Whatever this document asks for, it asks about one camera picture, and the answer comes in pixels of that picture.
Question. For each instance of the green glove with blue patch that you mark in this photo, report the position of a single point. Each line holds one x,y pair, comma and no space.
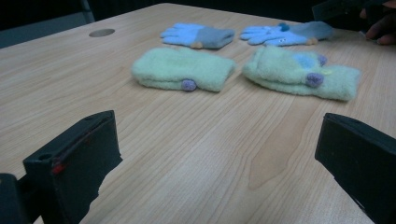
280,67

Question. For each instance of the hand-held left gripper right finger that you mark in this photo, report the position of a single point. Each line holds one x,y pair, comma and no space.
364,161

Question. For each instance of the plain green glove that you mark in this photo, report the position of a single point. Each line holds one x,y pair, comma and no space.
180,67

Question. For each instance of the plain blue glove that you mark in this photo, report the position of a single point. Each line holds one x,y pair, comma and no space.
186,34

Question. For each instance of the blue glove with face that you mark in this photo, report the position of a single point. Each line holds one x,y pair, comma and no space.
274,36

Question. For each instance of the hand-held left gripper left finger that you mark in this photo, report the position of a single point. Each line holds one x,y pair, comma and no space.
77,161

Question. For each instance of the round grey table grommet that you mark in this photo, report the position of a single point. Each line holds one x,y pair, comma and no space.
101,32

